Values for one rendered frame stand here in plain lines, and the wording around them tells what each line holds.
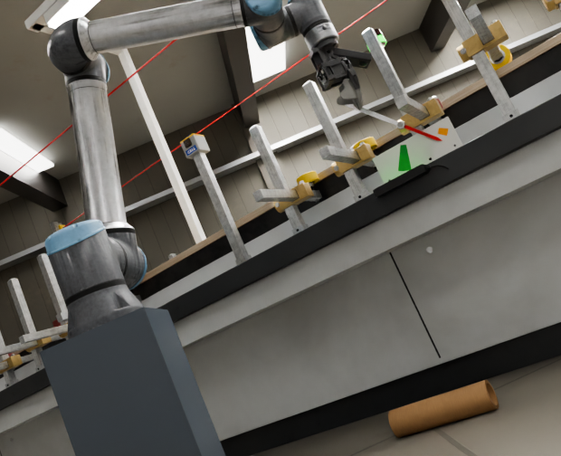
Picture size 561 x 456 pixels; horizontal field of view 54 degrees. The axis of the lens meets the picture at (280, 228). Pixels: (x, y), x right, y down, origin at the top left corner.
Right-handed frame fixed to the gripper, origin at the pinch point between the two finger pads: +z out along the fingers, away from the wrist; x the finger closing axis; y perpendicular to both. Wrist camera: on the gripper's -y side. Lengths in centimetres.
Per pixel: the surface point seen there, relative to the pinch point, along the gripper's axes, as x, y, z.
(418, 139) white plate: -10.9, -17.7, 12.6
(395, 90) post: -11.1, -18.4, -4.8
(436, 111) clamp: -5.4, -24.0, 7.7
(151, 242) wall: -570, 58, -117
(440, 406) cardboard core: -16, 10, 85
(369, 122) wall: -508, -259, -152
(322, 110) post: -26.8, -0.2, -11.8
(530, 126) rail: 9.0, -38.5, 24.7
